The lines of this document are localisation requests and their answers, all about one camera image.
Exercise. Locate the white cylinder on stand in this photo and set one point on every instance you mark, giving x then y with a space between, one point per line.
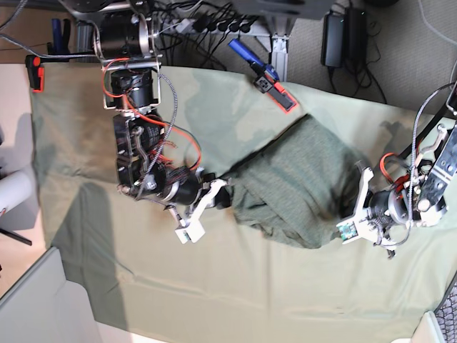
14 189

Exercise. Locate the robot arm at edge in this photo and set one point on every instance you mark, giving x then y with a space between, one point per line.
428 172

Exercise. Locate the blue orange clamp at centre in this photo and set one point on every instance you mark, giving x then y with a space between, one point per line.
267 80

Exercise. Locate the white foam board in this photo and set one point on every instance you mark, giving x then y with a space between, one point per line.
43 306

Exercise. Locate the green long-sleeve T-shirt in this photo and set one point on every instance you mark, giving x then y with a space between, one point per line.
290 190

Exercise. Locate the black power strip with plugs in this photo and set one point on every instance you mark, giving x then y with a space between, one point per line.
232 24

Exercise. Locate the blue orange clamp at corner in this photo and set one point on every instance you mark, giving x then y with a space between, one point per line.
62 48

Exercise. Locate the aluminium table leg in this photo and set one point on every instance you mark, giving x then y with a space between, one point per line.
280 28

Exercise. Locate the patterned grey chair corner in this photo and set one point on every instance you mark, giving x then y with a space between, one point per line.
446 316

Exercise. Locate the light green table cloth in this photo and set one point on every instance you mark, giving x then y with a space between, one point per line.
233 285

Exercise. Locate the black power adapter pair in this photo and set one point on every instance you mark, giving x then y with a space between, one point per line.
345 38

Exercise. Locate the robot arm with orange wires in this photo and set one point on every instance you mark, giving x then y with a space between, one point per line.
123 41

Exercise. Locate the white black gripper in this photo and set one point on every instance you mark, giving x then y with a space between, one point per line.
370 215
212 193

